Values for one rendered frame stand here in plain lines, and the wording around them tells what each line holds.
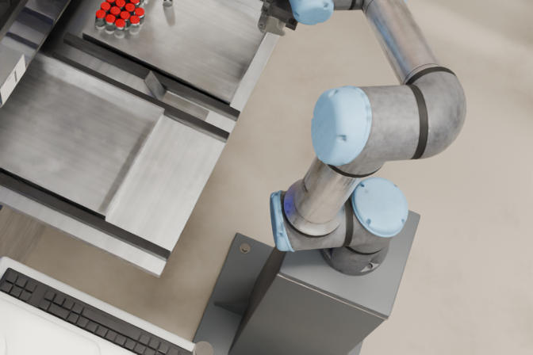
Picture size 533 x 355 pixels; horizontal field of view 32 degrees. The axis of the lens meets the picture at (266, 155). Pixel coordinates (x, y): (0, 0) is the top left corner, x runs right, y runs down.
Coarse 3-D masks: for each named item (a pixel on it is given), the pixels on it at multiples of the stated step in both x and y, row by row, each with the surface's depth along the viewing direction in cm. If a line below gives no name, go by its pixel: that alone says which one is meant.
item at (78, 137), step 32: (32, 64) 190; (64, 64) 188; (32, 96) 188; (64, 96) 189; (96, 96) 190; (128, 96) 189; (0, 128) 183; (32, 128) 185; (64, 128) 186; (96, 128) 187; (128, 128) 188; (0, 160) 181; (32, 160) 182; (64, 160) 183; (96, 160) 184; (128, 160) 185; (64, 192) 180; (96, 192) 181
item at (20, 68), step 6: (24, 60) 174; (18, 66) 172; (24, 66) 176; (12, 72) 171; (18, 72) 174; (24, 72) 177; (12, 78) 172; (18, 78) 176; (6, 84) 170; (12, 84) 174; (0, 90) 169; (6, 90) 172; (12, 90) 175; (6, 96) 174
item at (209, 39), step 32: (160, 0) 202; (192, 0) 204; (224, 0) 205; (256, 0) 203; (96, 32) 196; (128, 32) 198; (160, 32) 199; (192, 32) 200; (224, 32) 202; (256, 32) 203; (160, 64) 196; (192, 64) 197; (224, 64) 199; (224, 96) 195
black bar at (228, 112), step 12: (72, 36) 193; (84, 48) 193; (96, 48) 193; (108, 60) 193; (120, 60) 192; (132, 72) 193; (144, 72) 192; (168, 84) 192; (180, 84) 193; (180, 96) 193; (192, 96) 192; (204, 96) 192; (216, 108) 192; (228, 108) 192
